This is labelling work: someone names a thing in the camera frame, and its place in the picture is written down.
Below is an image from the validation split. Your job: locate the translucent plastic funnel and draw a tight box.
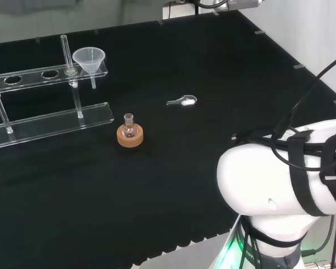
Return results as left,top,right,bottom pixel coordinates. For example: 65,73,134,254
72,47,106,90

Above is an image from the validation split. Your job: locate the clear acrylic funnel stand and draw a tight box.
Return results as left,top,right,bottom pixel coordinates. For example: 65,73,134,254
0,34,115,150

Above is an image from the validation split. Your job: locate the black bench cloth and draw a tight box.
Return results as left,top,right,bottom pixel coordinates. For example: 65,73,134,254
0,10,336,269

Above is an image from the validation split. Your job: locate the small glass round-bottom flask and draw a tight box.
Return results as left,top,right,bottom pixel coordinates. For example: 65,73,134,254
121,113,137,138

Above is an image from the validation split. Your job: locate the brown cork ring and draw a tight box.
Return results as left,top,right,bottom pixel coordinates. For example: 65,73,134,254
116,124,144,148

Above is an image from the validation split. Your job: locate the grey metal base plate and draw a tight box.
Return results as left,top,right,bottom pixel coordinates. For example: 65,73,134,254
139,231,237,269

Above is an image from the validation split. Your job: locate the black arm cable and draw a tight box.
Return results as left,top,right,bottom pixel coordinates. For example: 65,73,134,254
270,47,336,172

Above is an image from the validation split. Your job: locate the black base cable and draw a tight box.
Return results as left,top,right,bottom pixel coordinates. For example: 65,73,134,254
301,214,336,257

